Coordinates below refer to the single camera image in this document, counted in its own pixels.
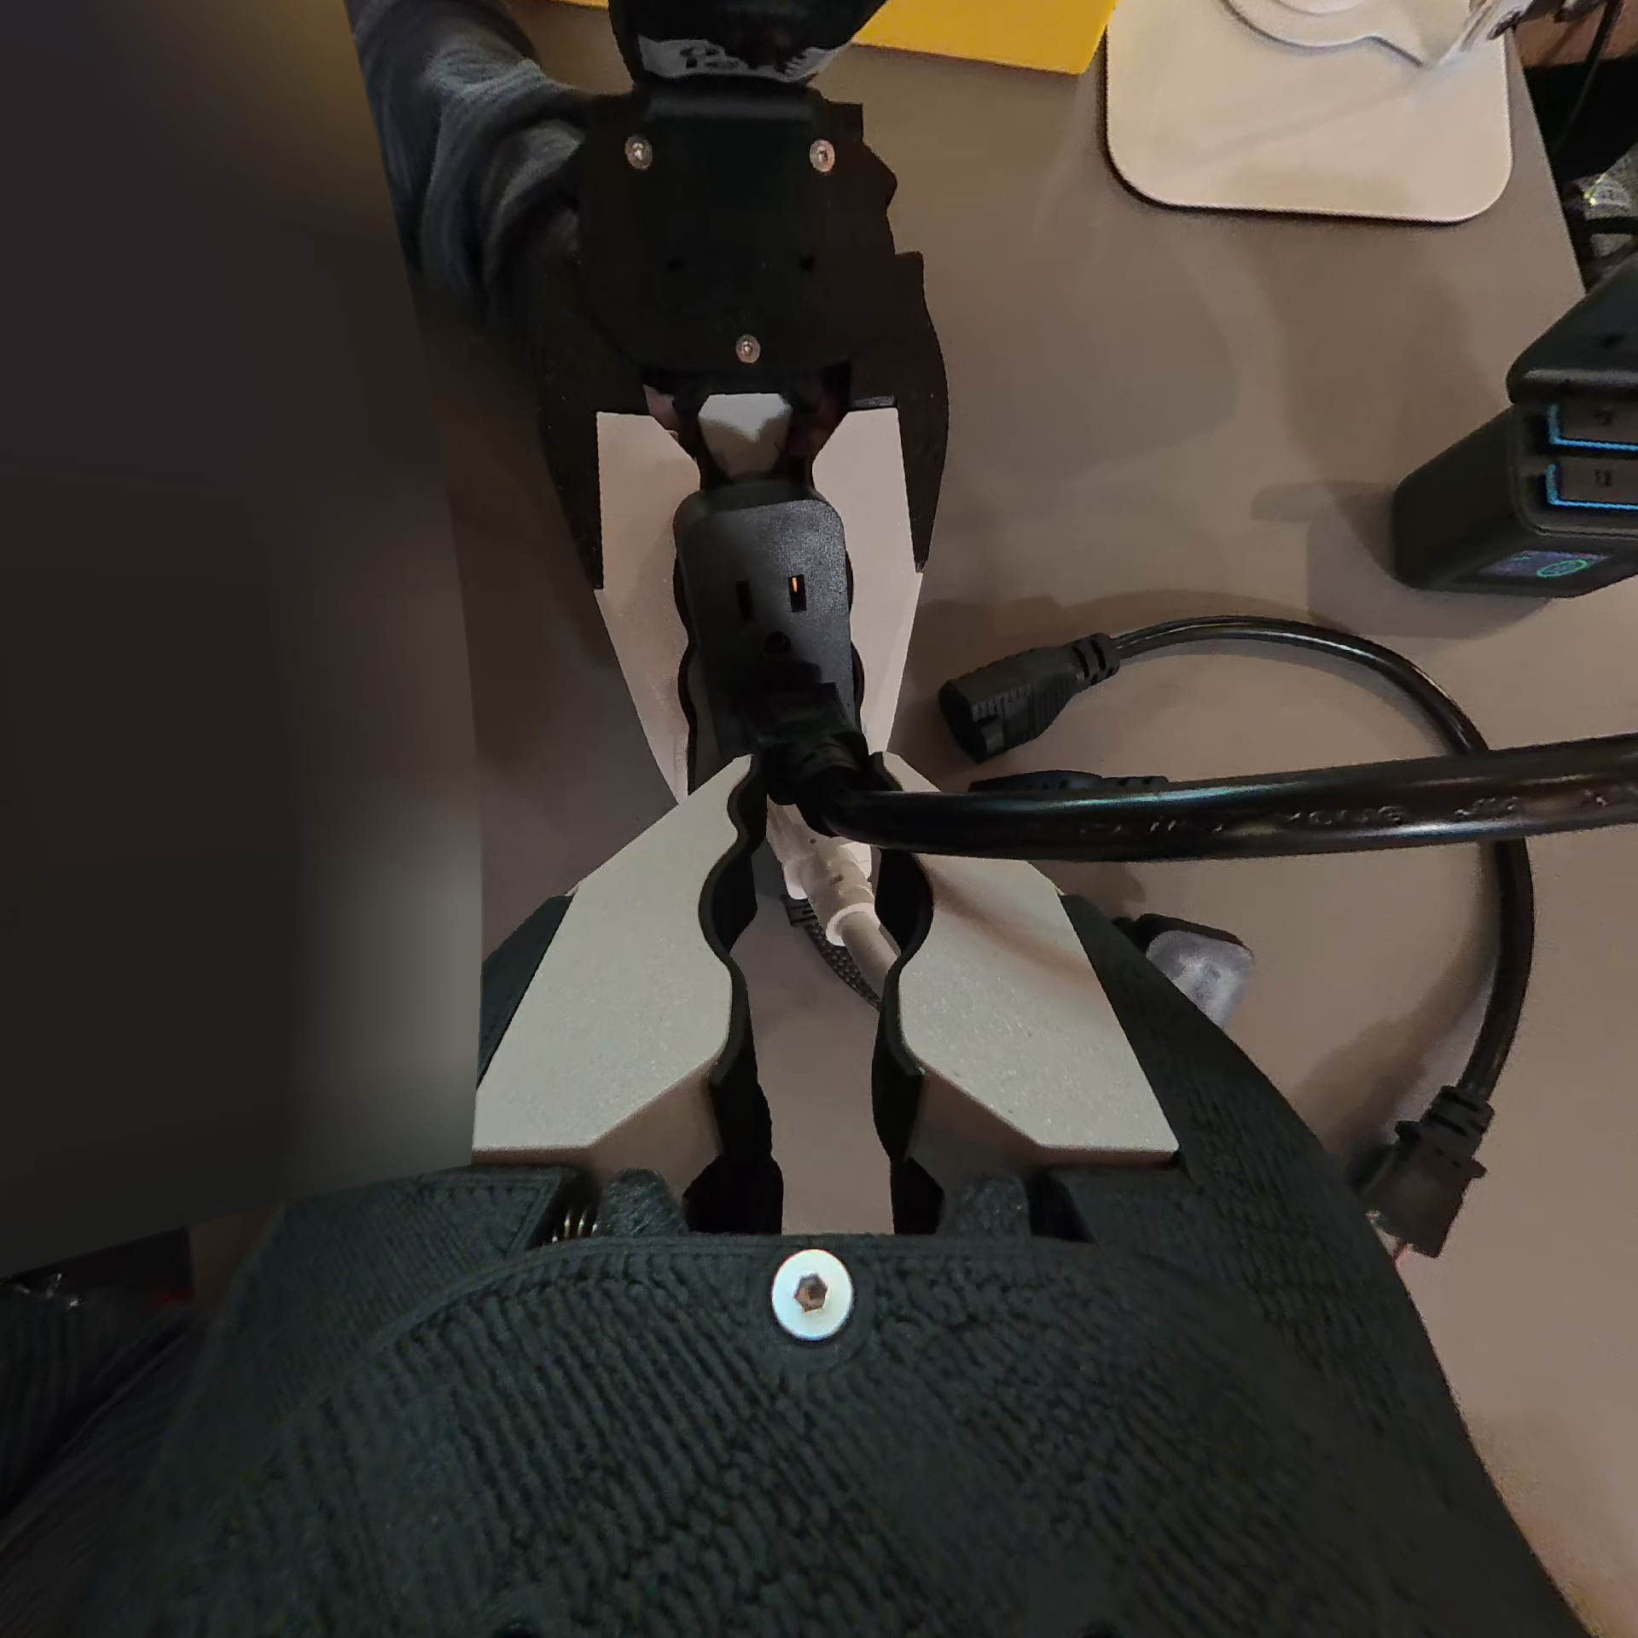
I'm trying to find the white square base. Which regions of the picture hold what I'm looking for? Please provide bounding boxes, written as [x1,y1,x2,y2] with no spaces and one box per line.
[1103,0,1520,229]

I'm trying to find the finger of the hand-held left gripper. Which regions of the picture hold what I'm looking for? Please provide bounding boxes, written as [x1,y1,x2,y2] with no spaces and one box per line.
[595,410,701,802]
[818,406,920,761]

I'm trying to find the braided cable with white tag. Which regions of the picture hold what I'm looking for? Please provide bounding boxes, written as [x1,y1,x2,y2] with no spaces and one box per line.
[780,895,886,1015]

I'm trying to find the black power adapter block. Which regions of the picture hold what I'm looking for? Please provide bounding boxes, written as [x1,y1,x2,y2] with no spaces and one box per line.
[669,484,864,770]

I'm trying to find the black battery charger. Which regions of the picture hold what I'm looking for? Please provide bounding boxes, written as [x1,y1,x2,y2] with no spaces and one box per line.
[1392,255,1638,600]

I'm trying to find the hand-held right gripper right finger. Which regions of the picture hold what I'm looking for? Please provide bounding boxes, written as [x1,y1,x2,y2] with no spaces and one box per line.
[873,755,1182,1173]

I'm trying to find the short black power cable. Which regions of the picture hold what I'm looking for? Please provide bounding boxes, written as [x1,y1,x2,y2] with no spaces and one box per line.
[939,616,1538,1262]

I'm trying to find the clear plastic container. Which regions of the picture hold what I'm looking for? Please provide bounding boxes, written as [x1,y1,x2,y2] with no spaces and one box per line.
[1215,0,1524,68]

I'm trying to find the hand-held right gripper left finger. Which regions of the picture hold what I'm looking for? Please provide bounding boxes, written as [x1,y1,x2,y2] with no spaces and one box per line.
[469,752,759,1170]

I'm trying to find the yellow plastic bin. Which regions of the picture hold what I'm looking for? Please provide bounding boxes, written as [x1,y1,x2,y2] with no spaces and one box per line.
[530,0,1109,75]

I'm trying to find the thick black power cable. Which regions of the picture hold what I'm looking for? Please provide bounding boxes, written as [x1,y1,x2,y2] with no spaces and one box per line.
[747,669,1638,855]

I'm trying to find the white power cable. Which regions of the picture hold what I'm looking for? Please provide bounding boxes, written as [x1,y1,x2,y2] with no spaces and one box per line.
[765,818,1253,1026]

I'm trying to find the person's left forearm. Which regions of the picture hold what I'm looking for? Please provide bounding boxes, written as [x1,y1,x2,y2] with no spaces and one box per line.
[347,0,601,346]

